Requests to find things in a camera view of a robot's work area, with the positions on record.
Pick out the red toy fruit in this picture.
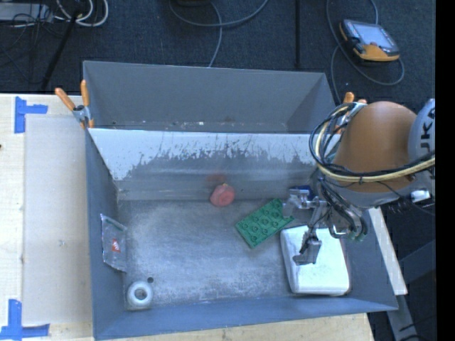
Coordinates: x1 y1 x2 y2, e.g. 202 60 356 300
209 183 237 207

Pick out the green studded flat block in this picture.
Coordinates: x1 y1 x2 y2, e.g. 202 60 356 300
234 197 296 250

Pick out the pale flat board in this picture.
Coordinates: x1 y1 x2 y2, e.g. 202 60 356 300
21 114 94 328

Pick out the white tape ring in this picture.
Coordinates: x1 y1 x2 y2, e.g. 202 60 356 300
125 280 155 311

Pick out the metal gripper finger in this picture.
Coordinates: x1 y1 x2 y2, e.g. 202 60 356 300
292 239 323 266
299 225 316 256

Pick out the clear plastic packet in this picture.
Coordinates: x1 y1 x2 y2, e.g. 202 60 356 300
100 212 129 274

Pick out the white rectangular sponge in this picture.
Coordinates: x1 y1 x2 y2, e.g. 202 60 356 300
279 224 352 297

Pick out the grey metal bin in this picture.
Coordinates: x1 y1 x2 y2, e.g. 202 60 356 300
82 60 400 341

